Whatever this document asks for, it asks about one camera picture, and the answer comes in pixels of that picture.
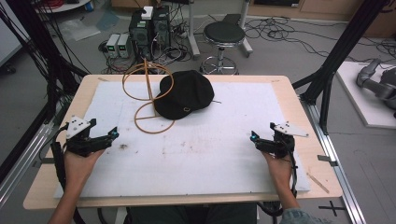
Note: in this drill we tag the wooden stick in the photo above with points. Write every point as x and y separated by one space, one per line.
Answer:
317 182

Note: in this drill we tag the person's right hand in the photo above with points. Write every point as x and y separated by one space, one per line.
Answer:
278 169

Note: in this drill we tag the aluminium rail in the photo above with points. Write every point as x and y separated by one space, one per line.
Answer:
333 161
25 161

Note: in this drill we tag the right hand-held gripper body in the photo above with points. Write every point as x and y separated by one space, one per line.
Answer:
281 140

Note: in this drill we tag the white foam mat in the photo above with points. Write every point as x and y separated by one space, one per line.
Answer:
199 155

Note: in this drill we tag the white box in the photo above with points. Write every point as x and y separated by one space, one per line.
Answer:
147 12

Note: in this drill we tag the wooden table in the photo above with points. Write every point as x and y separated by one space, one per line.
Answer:
317 146

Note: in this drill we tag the person's left hand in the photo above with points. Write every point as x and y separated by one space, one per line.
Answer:
78 166

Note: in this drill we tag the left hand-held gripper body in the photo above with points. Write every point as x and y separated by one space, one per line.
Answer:
81 140

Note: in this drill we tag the white metal stand leg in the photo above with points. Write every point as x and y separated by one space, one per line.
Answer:
193 31

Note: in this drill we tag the black cap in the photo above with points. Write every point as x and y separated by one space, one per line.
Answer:
183 95

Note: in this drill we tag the black metal frame post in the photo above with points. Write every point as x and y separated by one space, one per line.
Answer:
336 56
43 53

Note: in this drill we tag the white platform board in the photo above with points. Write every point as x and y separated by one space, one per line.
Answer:
364 99

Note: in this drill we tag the black computer tower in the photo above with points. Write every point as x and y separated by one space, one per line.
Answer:
141 34
161 28

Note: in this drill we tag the grey power supply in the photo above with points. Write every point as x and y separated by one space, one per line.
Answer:
124 46
112 45

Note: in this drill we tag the black round stool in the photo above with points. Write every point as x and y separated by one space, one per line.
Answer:
223 37

